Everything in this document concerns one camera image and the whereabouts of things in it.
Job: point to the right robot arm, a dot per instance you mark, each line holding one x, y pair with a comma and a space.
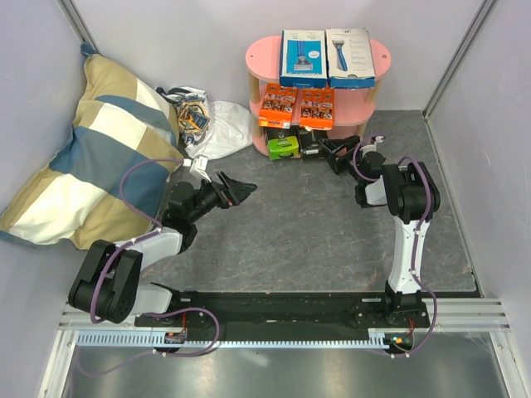
408, 191

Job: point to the orange razor box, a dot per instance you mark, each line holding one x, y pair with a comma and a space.
277, 106
317, 109

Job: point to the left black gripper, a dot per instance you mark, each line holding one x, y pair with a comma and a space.
231, 192

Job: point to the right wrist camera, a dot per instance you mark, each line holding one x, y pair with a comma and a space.
376, 139

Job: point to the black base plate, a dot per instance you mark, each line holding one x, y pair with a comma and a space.
299, 316

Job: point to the white blue razor box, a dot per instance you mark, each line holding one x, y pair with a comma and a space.
349, 59

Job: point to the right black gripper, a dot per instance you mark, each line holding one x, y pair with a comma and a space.
348, 143

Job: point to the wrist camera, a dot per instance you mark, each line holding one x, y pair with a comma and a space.
197, 167
376, 139

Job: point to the blue razor box clear front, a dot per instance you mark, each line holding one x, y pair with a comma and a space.
303, 59

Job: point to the pink three-tier shelf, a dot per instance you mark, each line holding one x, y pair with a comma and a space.
353, 108

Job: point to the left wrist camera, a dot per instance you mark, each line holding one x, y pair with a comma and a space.
197, 167

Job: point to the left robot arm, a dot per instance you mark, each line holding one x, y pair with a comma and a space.
107, 283

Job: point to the black green razor box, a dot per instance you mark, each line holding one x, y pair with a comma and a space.
310, 148

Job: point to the grey cable duct rail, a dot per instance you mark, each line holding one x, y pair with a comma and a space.
375, 340

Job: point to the striped blue beige pillow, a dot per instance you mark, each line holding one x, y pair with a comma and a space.
109, 179

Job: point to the green black razor pack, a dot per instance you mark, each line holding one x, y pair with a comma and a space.
282, 143

